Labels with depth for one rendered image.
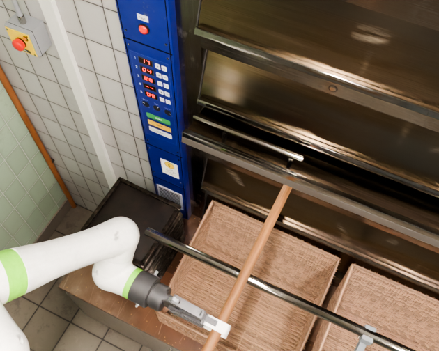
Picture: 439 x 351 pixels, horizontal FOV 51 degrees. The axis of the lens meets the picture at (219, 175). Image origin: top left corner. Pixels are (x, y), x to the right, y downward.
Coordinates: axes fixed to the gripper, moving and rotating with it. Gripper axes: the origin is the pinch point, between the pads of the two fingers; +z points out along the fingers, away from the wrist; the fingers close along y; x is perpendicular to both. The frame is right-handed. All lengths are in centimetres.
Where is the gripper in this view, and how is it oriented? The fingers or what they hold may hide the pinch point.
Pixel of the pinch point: (217, 326)
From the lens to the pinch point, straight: 133.5
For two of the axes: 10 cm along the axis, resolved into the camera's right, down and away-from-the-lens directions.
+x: -4.5, 7.6, -4.7
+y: -0.2, 5.2, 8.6
